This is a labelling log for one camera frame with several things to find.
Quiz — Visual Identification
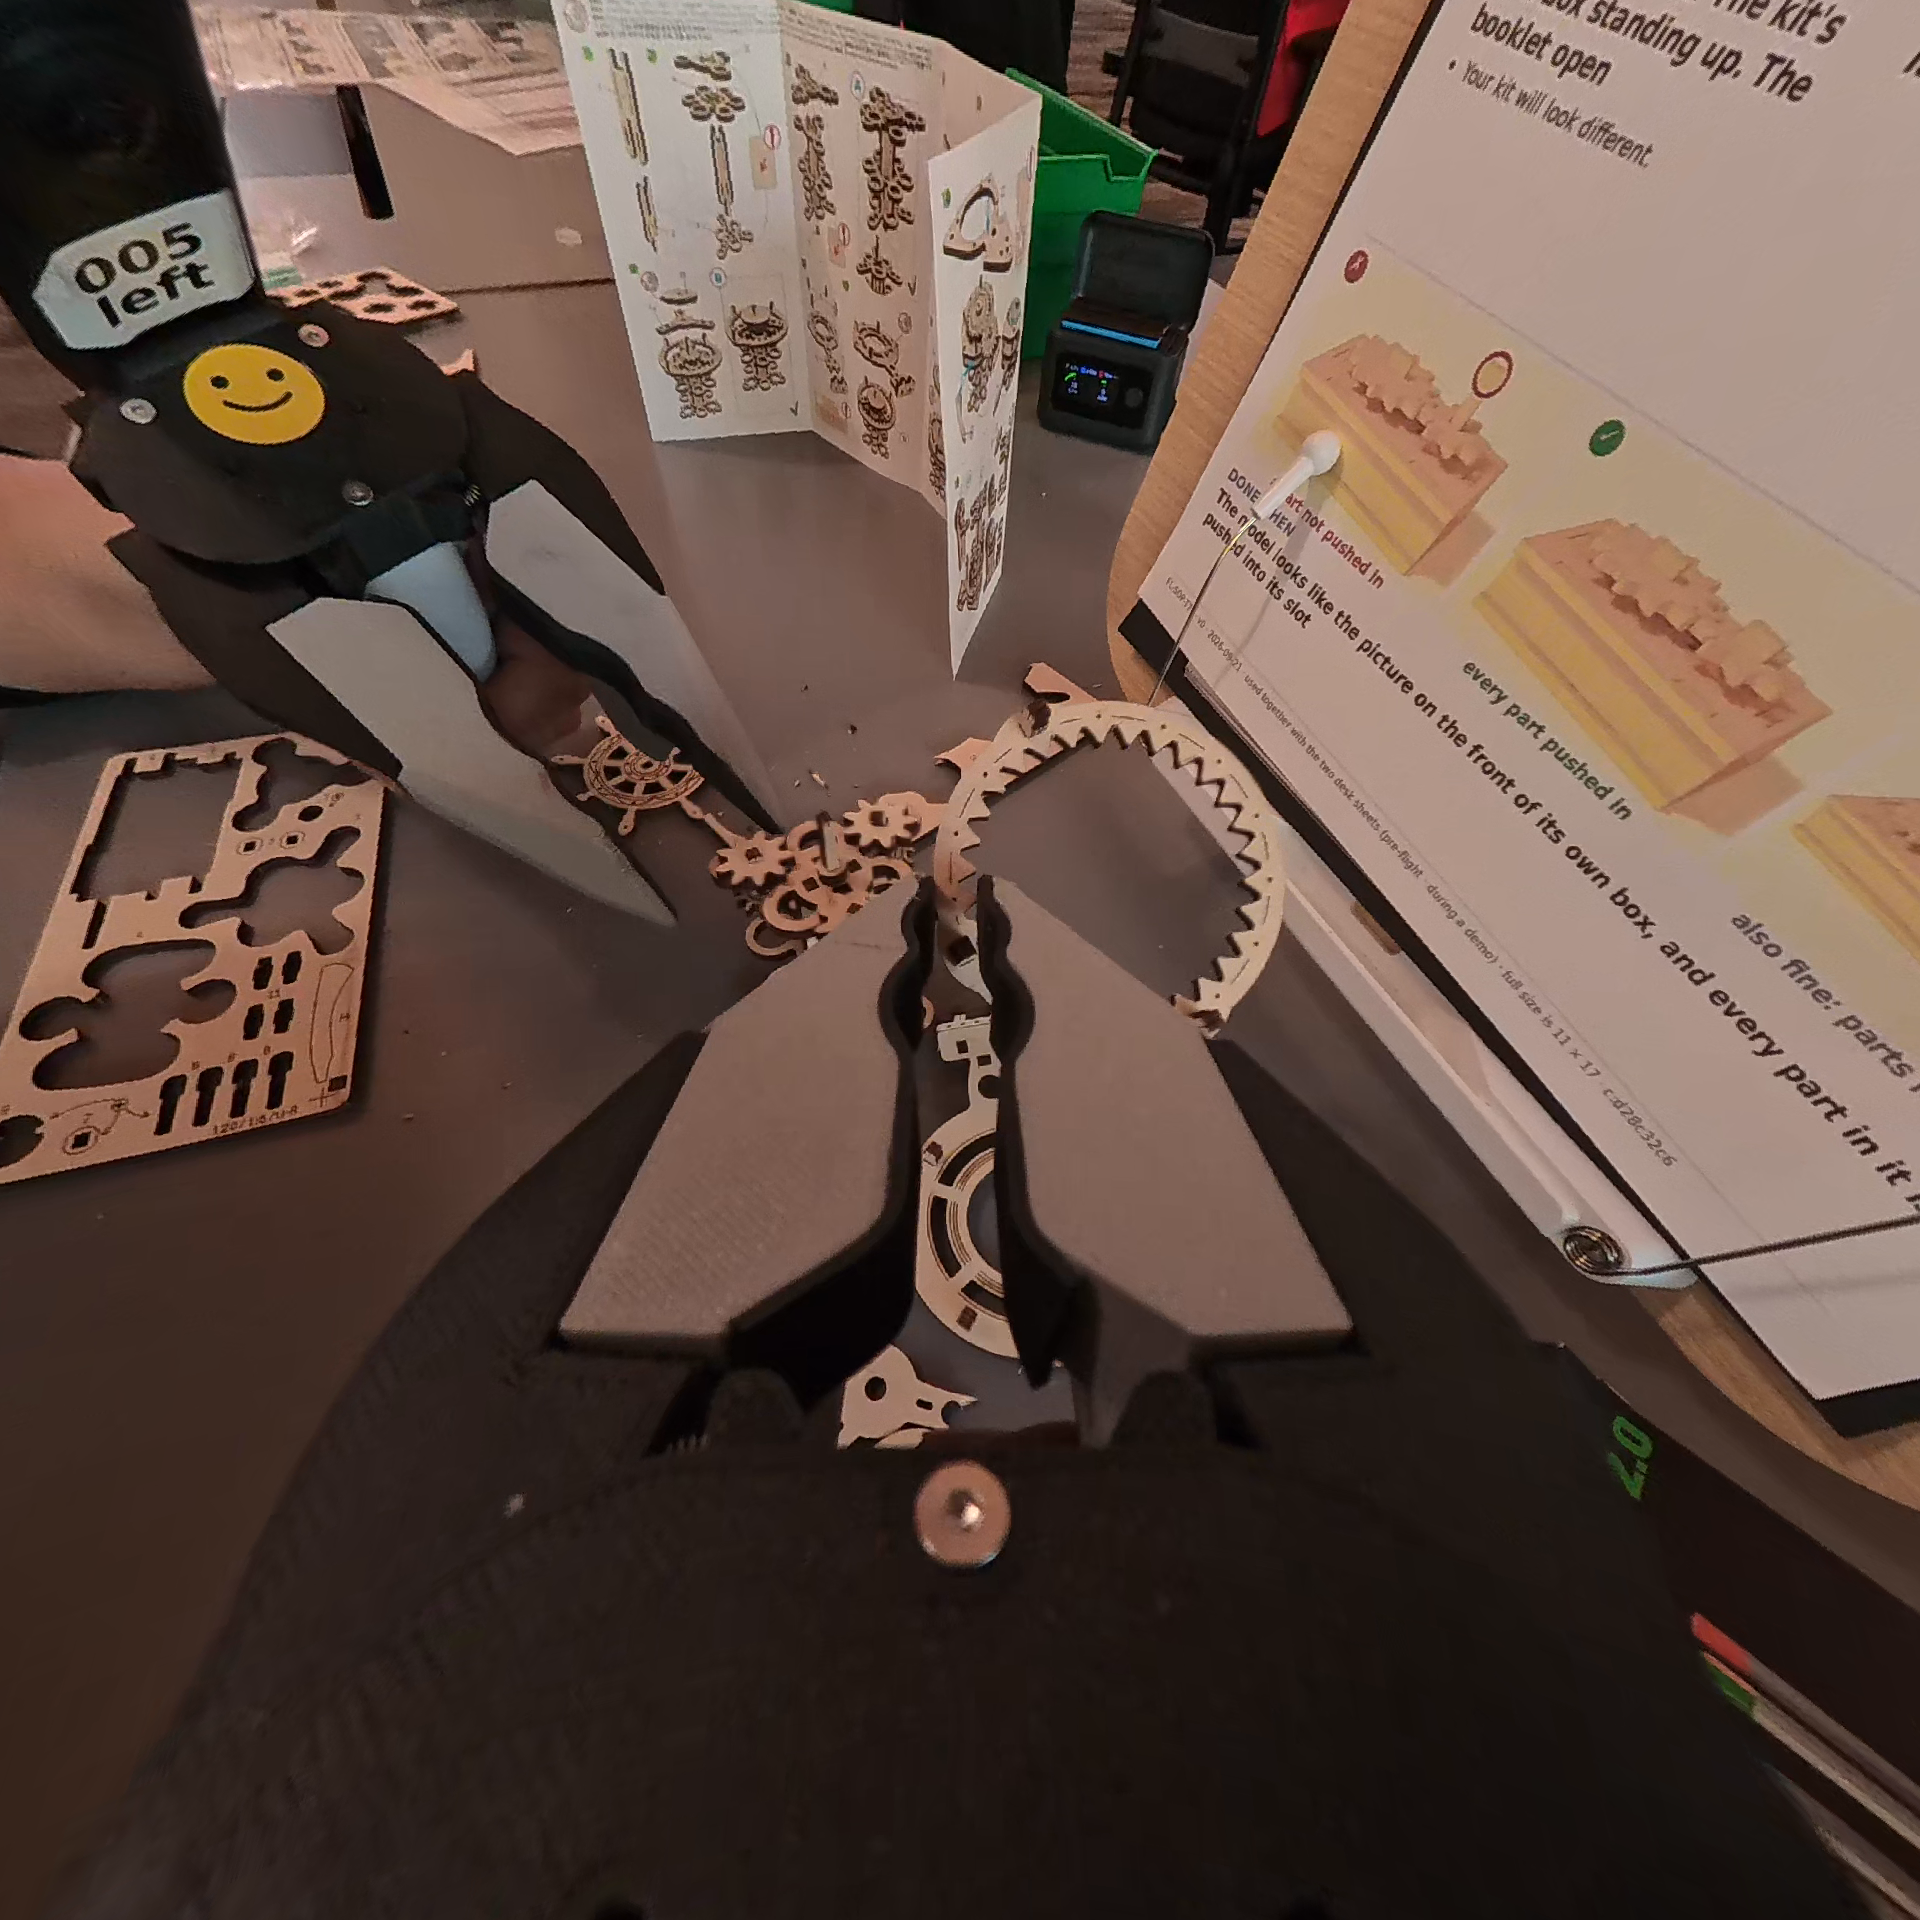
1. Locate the wooden ring frame part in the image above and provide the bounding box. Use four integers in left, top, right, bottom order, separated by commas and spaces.
914, 1013, 1040, 1357

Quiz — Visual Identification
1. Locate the black product box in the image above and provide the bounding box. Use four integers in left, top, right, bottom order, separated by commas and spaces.
1560, 1348, 1920, 1920

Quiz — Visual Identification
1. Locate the wooden sheet offcut strip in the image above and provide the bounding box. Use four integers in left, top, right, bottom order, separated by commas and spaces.
937, 662, 1103, 796

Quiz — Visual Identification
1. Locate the wire clip with white tip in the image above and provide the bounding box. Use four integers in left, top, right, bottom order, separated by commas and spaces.
1146, 431, 1346, 707
1560, 1216, 1920, 1294

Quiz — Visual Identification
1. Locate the person's left hand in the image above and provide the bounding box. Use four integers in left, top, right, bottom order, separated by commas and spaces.
0, 450, 215, 700

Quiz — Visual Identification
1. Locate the wooden gear shaft assembly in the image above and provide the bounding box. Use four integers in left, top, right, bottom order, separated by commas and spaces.
711, 794, 926, 964

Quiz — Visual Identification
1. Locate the punched wooden part sheet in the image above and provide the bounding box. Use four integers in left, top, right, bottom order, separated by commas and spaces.
0, 736, 390, 1189

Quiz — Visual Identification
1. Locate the folded instruction booklet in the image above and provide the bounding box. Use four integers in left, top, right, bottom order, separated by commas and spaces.
552, 0, 1045, 675

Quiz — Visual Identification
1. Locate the instruction sheet on stand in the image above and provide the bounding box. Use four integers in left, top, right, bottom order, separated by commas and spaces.
1106, 0, 1920, 1517

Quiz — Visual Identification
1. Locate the wooden toothed oval ring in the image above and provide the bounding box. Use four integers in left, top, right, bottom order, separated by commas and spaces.
930, 703, 1291, 1038

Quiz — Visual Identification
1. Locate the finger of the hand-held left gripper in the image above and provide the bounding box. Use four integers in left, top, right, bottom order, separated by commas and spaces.
485, 478, 785, 830
267, 594, 680, 924

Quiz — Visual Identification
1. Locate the wooden ship wheel part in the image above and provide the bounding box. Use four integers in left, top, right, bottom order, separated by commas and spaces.
552, 717, 740, 838

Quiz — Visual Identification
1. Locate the printed instruction sheet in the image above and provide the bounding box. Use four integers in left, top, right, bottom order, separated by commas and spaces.
1139, 0, 1920, 1403

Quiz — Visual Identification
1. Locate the black office chair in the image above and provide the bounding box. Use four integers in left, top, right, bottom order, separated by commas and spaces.
1102, 0, 1322, 259

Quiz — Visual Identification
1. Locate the green storage bin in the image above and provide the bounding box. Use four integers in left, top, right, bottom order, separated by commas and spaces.
1035, 76, 1161, 363

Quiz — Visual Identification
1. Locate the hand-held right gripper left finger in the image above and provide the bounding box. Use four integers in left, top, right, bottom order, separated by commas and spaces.
559, 879, 935, 1374

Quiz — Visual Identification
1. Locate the black device with display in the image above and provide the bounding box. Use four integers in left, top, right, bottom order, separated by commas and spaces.
1040, 210, 1218, 450

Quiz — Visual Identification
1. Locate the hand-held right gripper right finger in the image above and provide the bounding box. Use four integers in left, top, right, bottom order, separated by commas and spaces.
978, 879, 1360, 1398

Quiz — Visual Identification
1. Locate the wooden sheet remnant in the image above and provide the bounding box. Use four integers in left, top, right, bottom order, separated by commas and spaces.
277, 268, 462, 334

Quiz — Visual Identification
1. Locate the printed paper leaflet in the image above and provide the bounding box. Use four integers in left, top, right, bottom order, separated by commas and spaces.
195, 0, 580, 154

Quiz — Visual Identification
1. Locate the white sheet holder bar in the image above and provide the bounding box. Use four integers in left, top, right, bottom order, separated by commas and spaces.
1185, 675, 1700, 1294

